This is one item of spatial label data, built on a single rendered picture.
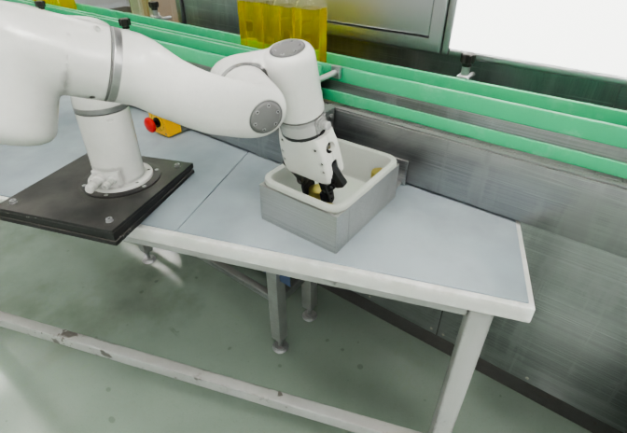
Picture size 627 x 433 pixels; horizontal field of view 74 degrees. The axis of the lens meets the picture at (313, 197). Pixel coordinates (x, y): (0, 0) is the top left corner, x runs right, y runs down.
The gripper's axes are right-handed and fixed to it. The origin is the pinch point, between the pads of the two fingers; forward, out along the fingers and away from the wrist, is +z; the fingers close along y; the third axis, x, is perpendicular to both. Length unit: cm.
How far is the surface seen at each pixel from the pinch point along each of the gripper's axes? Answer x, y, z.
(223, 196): 7.4, 19.7, 3.7
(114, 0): -289, 611, 142
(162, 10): -238, 413, 113
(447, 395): 7.8, -31.3, 37.6
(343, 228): 4.9, -8.9, 0.0
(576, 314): -30, -48, 48
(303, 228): 7.6, -2.1, 1.1
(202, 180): 5.9, 27.9, 4.1
